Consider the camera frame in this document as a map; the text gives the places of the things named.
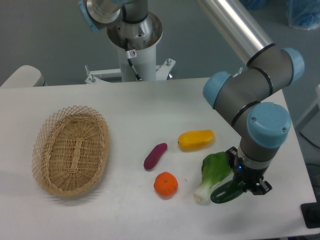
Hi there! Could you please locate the white chair back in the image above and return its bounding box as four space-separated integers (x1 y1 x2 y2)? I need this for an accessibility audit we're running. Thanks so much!
0 65 48 89

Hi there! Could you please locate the black device at table edge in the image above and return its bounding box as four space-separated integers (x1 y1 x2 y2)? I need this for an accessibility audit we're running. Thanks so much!
300 202 320 229

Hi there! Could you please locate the black base cable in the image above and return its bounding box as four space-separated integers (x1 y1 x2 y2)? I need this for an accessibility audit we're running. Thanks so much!
124 37 143 82

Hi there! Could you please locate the blue plastic bag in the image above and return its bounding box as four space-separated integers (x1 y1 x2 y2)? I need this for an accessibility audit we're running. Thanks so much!
286 0 320 30

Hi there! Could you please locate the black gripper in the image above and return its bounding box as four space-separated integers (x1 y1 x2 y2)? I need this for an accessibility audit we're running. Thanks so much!
225 146 272 196

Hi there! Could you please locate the dark green cucumber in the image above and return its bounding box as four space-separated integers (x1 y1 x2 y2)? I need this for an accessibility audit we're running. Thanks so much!
210 179 246 204

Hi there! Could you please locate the yellow bell pepper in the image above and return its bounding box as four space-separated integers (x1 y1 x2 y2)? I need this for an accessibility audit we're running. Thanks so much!
177 129 215 151

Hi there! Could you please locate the white side furniture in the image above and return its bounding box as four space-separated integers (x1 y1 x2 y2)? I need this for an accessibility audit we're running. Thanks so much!
295 84 320 132

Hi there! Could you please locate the purple sweet potato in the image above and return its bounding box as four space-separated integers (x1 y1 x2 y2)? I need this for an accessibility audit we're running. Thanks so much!
143 142 168 171

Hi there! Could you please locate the green bok choy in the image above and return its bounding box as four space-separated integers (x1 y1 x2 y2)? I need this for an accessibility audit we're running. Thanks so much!
193 151 232 205

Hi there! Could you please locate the woven wicker basket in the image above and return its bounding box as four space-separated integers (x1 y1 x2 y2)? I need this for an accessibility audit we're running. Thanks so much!
32 105 110 197

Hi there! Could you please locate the orange tangerine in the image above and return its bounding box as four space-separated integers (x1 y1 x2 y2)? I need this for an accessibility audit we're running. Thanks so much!
153 171 179 198

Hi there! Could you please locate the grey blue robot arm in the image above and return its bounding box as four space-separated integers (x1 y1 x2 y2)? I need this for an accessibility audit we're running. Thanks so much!
78 0 305 199

